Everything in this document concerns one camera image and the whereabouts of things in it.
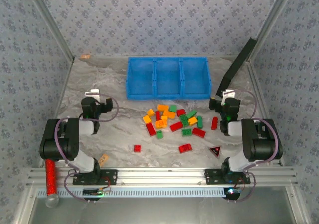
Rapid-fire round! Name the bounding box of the long black bar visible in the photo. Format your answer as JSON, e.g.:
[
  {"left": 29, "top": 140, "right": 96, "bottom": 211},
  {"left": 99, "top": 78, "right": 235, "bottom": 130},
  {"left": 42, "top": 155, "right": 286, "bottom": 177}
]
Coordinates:
[{"left": 215, "top": 37, "right": 257, "bottom": 97}]

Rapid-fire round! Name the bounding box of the black red triangle sign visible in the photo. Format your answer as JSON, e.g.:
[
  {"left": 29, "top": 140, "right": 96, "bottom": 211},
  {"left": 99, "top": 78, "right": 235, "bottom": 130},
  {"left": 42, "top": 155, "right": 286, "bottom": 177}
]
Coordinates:
[{"left": 208, "top": 145, "right": 222, "bottom": 159}]

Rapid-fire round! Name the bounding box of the red glitter microphone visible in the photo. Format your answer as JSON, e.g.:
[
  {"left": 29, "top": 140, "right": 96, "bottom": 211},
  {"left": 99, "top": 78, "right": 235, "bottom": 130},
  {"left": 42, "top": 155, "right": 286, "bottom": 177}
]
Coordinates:
[{"left": 44, "top": 158, "right": 61, "bottom": 208}]

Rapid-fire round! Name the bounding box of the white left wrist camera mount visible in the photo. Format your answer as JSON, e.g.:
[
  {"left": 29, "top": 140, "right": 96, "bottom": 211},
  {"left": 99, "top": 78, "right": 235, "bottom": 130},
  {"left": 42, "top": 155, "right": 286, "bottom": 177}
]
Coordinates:
[{"left": 85, "top": 89, "right": 101, "bottom": 98}]

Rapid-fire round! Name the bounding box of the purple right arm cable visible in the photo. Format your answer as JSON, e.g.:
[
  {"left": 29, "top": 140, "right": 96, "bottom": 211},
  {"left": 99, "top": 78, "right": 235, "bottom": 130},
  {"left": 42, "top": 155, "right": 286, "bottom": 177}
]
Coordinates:
[{"left": 231, "top": 89, "right": 279, "bottom": 203}]

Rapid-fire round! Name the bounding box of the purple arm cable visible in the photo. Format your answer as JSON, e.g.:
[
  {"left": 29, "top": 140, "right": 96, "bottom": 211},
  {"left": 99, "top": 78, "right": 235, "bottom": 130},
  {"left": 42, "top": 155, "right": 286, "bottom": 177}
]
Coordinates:
[
  {"left": 231, "top": 89, "right": 279, "bottom": 203},
  {"left": 54, "top": 94, "right": 120, "bottom": 202}
]

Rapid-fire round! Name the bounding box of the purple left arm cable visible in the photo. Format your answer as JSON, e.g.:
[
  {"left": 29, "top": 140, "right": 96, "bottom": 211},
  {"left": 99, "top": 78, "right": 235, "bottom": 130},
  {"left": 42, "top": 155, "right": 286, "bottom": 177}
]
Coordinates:
[{"left": 54, "top": 94, "right": 120, "bottom": 202}]

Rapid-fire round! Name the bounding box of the aluminium side rail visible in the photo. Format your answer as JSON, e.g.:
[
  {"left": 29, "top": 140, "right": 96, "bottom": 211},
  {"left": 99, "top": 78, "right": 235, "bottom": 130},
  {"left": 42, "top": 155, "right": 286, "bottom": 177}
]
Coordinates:
[
  {"left": 245, "top": 59, "right": 286, "bottom": 166},
  {"left": 38, "top": 58, "right": 75, "bottom": 167}
]

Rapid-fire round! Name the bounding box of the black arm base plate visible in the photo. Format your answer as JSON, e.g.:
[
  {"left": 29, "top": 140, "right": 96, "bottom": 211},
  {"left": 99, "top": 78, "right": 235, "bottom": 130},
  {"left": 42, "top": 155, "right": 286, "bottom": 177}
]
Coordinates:
[
  {"left": 72, "top": 169, "right": 118, "bottom": 186},
  {"left": 204, "top": 168, "right": 251, "bottom": 185}
]

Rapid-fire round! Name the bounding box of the aluminium frame post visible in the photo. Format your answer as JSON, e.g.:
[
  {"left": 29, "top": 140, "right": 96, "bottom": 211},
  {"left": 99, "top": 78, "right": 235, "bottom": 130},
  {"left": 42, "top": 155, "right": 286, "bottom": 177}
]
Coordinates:
[
  {"left": 248, "top": 0, "right": 299, "bottom": 63},
  {"left": 23, "top": 0, "right": 75, "bottom": 62}
]

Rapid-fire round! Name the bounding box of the aluminium mounting rail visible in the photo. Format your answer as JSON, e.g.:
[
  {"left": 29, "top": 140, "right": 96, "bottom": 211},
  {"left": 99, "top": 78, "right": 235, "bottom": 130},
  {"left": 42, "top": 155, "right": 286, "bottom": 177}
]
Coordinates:
[{"left": 26, "top": 166, "right": 299, "bottom": 186}]

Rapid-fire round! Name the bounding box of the light blue cable duct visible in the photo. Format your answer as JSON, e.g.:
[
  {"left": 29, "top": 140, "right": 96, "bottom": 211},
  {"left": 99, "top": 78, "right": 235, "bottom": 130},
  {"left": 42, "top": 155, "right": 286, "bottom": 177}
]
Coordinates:
[{"left": 36, "top": 187, "right": 226, "bottom": 198}]

